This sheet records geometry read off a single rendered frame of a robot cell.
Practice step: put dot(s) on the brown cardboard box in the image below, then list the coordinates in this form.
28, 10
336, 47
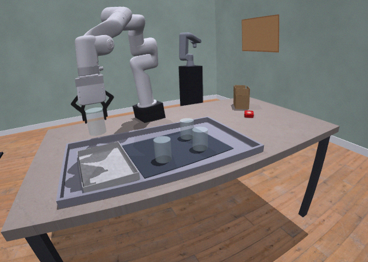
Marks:
242, 96

